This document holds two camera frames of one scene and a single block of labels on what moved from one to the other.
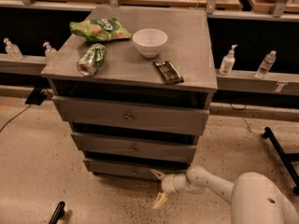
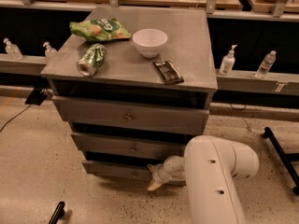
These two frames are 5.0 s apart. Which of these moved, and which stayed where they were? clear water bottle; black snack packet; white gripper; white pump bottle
Moved: white gripper
Stayed: black snack packet; white pump bottle; clear water bottle
